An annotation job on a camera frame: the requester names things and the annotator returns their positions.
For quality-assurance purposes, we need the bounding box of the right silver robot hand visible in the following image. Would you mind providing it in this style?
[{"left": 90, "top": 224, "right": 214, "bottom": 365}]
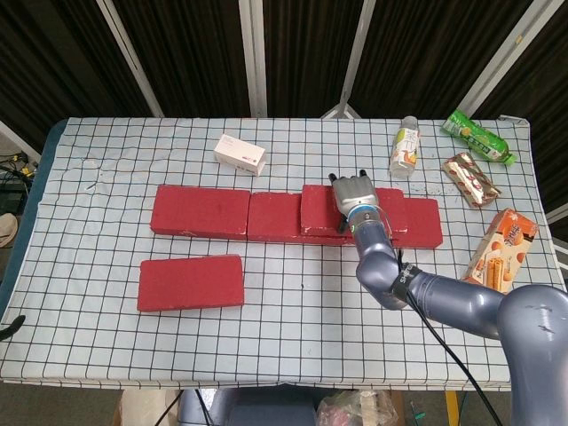
[{"left": 327, "top": 170, "right": 379, "bottom": 234}]

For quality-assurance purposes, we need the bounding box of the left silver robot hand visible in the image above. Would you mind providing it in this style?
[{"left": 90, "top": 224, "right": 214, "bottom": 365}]
[{"left": 0, "top": 314, "right": 27, "bottom": 343}]

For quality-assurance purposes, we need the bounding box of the red foam brick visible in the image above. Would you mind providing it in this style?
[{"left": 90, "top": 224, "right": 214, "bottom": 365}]
[
  {"left": 299, "top": 184, "right": 409, "bottom": 237},
  {"left": 149, "top": 184, "right": 251, "bottom": 241},
  {"left": 246, "top": 191, "right": 350, "bottom": 247},
  {"left": 345, "top": 197, "right": 444, "bottom": 249},
  {"left": 136, "top": 254, "right": 246, "bottom": 312}
]

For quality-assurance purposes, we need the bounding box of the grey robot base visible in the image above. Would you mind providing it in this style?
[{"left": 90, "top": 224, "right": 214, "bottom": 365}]
[{"left": 177, "top": 388, "right": 319, "bottom": 426}]

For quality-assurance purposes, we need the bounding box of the clear plastic drink bottle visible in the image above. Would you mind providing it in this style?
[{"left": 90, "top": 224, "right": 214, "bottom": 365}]
[{"left": 389, "top": 115, "right": 421, "bottom": 180}]

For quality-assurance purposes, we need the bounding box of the beige hat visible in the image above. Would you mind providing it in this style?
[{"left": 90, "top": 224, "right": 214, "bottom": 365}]
[{"left": 0, "top": 212, "right": 20, "bottom": 249}]

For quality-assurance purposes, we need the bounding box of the gold foil snack pack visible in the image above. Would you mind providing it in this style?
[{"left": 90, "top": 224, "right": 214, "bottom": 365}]
[{"left": 441, "top": 152, "right": 503, "bottom": 209}]

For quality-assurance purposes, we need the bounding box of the white cardboard carton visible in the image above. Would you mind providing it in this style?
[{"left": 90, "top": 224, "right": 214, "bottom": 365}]
[{"left": 213, "top": 134, "right": 268, "bottom": 178}]

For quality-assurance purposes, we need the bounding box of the green snack bag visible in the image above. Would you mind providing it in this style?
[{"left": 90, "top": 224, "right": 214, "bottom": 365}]
[{"left": 440, "top": 109, "right": 519, "bottom": 166}]

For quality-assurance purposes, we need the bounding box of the dark blue underlay cloth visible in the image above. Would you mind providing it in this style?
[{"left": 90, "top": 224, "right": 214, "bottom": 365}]
[{"left": 0, "top": 118, "right": 67, "bottom": 307}]

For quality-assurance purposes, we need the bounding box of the white black-grid tablecloth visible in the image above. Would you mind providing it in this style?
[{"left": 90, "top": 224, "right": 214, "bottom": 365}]
[{"left": 0, "top": 116, "right": 568, "bottom": 391}]

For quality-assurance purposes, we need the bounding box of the white sack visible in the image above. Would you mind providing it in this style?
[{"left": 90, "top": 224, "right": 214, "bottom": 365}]
[{"left": 115, "top": 389, "right": 178, "bottom": 426}]

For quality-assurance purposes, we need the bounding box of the orange biscuit box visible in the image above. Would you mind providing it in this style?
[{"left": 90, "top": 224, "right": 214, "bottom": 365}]
[{"left": 461, "top": 208, "right": 540, "bottom": 296}]

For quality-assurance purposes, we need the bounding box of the dark pleated curtain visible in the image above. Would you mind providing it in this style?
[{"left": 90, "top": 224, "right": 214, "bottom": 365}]
[{"left": 0, "top": 0, "right": 568, "bottom": 214}]

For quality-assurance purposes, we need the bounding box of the clear plastic bag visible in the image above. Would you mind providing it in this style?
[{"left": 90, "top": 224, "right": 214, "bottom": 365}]
[{"left": 315, "top": 389, "right": 400, "bottom": 426}]

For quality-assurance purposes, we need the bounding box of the white post with feet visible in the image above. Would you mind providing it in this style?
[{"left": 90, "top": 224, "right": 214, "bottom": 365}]
[{"left": 319, "top": 0, "right": 377, "bottom": 120}]

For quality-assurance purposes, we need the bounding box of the double white frame post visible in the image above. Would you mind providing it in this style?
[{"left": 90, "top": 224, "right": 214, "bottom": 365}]
[{"left": 238, "top": 0, "right": 271, "bottom": 119}]

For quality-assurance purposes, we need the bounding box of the slanted white frame post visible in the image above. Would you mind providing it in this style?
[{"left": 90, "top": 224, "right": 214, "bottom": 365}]
[
  {"left": 459, "top": 0, "right": 556, "bottom": 117},
  {"left": 96, "top": 0, "right": 165, "bottom": 119}
]

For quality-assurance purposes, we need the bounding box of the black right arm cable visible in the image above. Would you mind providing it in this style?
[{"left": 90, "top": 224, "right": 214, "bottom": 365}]
[{"left": 396, "top": 248, "right": 496, "bottom": 426}]

